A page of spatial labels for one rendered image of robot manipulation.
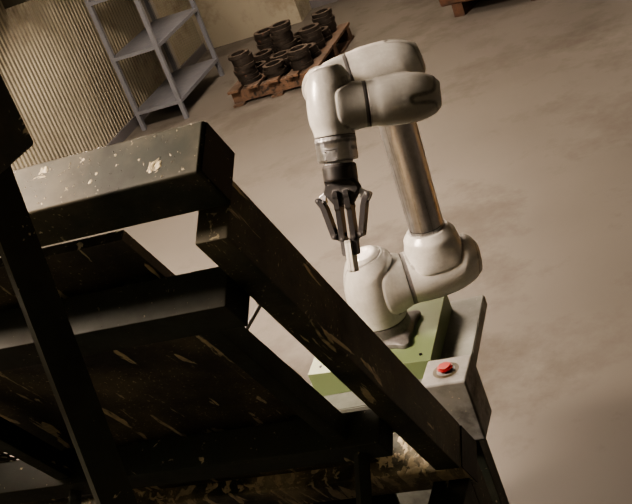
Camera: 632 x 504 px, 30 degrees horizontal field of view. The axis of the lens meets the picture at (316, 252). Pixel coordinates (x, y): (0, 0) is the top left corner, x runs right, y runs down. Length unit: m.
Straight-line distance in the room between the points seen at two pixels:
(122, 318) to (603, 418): 2.52
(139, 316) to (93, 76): 7.74
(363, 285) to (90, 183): 1.49
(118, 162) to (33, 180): 0.17
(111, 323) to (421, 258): 1.41
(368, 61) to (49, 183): 1.30
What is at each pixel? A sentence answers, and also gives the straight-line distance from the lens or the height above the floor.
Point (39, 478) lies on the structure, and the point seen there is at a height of 1.12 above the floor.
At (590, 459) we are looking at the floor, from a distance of 4.06.
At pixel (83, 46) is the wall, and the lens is 9.67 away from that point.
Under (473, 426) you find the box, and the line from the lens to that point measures 2.94.
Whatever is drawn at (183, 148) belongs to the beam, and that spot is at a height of 1.92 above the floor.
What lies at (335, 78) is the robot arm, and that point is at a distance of 2.51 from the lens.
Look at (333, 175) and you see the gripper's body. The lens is 2.50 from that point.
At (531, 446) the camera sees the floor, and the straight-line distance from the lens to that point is 4.19.
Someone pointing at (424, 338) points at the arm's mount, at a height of 0.81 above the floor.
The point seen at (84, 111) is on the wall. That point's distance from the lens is 9.40.
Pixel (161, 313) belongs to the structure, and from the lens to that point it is 1.96.
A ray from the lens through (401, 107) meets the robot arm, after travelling 2.50.
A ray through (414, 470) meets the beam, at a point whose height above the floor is 0.85.
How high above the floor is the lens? 2.42
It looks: 23 degrees down
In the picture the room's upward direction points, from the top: 22 degrees counter-clockwise
